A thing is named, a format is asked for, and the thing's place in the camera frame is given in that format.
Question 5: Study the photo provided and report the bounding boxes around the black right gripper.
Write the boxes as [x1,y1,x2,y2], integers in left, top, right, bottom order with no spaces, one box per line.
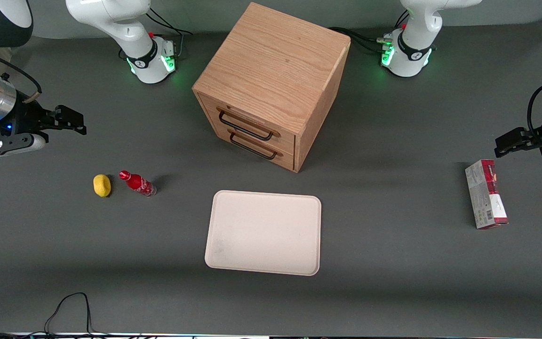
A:
[3,100,87,137]

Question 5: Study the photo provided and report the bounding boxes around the red coke bottle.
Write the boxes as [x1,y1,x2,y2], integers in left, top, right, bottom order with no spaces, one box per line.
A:
[119,170,157,197]

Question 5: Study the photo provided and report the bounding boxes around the cream rectangular tray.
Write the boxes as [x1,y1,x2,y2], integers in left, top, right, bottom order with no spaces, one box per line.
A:
[204,190,322,276]

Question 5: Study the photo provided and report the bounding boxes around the grey and red carton box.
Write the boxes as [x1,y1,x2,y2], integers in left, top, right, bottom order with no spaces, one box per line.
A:
[464,159,509,230]

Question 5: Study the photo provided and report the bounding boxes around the yellow lemon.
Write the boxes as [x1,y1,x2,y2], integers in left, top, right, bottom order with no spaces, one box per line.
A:
[93,174,112,198]

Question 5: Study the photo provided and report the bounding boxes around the wooden two-drawer cabinet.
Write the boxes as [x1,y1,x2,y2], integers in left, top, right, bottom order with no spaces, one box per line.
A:
[192,2,351,173]

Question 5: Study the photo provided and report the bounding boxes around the wooden drawer front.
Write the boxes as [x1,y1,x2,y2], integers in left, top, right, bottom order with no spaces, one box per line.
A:
[203,97,296,153]
[214,123,295,171]

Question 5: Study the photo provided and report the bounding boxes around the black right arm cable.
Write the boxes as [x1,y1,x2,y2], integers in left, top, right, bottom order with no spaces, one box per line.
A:
[0,40,42,104]

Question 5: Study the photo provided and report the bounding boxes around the black right base cables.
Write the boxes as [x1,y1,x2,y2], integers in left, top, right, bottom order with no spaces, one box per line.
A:
[145,7,194,60]

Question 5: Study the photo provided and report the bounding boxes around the black base cables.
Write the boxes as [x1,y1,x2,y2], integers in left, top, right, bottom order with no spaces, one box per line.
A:
[145,7,194,60]
[328,8,410,54]

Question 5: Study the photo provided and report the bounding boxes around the thin black table cable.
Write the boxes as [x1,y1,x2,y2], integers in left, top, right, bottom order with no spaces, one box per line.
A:
[0,292,159,339]

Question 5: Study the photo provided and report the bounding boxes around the black metal drawer handle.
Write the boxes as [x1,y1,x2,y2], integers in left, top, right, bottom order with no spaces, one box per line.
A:
[218,109,274,142]
[229,132,279,161]

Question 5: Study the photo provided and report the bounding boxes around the black left base cables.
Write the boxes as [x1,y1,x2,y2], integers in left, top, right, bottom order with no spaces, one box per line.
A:
[328,8,410,54]

